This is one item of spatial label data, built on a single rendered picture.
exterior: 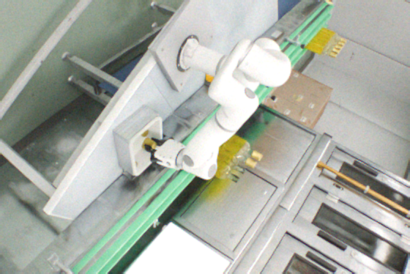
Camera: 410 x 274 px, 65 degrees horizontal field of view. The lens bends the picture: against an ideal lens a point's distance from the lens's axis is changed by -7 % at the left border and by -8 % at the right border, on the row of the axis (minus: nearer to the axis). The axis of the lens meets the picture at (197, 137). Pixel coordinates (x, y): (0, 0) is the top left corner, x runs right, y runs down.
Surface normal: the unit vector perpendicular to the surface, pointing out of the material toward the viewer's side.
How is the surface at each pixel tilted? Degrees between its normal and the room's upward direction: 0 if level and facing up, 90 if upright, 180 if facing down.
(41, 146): 90
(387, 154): 90
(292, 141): 90
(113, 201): 90
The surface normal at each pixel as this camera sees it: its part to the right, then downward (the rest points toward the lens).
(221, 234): 0.05, -0.65
